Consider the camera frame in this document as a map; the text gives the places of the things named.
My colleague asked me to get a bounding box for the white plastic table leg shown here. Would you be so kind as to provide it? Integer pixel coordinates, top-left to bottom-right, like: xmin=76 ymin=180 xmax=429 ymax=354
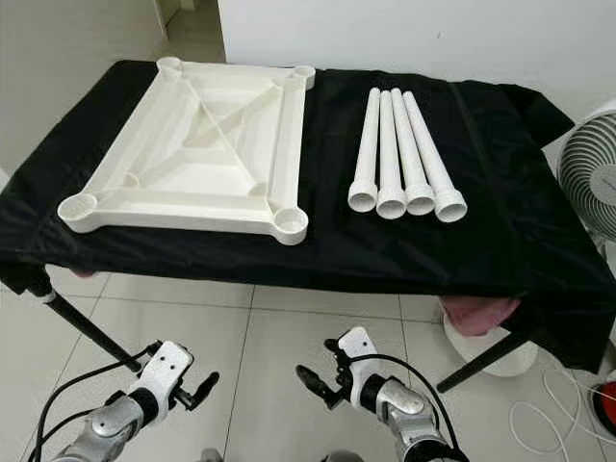
xmin=390 ymin=89 xmax=436 ymax=217
xmin=347 ymin=88 xmax=382 ymax=213
xmin=401 ymin=91 xmax=469 ymax=224
xmin=375 ymin=90 xmax=408 ymax=220

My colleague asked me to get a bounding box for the white plastic table top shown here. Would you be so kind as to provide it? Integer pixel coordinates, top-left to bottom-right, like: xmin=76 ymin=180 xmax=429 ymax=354
xmin=58 ymin=56 xmax=317 ymax=245

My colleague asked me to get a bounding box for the white round bucket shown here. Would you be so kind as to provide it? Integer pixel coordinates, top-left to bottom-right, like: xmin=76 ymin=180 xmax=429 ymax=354
xmin=443 ymin=313 xmax=538 ymax=378

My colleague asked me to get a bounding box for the black metal table leg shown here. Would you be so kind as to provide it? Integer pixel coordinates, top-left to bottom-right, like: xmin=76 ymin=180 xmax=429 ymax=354
xmin=436 ymin=332 xmax=535 ymax=394
xmin=27 ymin=269 xmax=145 ymax=374

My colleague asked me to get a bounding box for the pink cloth bundle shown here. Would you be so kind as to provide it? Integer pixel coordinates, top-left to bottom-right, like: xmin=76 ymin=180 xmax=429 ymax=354
xmin=440 ymin=296 xmax=524 ymax=337

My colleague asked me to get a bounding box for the black tablecloth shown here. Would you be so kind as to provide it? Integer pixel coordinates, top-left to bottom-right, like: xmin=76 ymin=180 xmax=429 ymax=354
xmin=0 ymin=60 xmax=616 ymax=374

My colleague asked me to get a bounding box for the red object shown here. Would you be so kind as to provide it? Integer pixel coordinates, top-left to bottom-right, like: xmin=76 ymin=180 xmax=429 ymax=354
xmin=599 ymin=383 xmax=616 ymax=434

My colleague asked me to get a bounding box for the white round fan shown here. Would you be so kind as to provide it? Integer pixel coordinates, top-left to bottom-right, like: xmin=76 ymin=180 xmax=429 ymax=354
xmin=558 ymin=111 xmax=616 ymax=242

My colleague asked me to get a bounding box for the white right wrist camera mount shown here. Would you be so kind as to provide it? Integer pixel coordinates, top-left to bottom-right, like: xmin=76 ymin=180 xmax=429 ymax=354
xmin=337 ymin=327 xmax=381 ymax=386

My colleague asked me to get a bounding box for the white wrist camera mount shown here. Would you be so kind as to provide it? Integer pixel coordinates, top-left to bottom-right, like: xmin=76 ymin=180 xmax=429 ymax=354
xmin=133 ymin=340 xmax=195 ymax=413
xmin=337 ymin=327 xmax=381 ymax=386

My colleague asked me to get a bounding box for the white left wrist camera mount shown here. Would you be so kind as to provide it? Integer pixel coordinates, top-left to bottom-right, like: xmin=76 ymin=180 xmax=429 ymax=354
xmin=133 ymin=340 xmax=195 ymax=413

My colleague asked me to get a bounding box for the white floor cable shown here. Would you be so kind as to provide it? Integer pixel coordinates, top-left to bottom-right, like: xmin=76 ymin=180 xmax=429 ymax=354
xmin=510 ymin=366 xmax=616 ymax=453

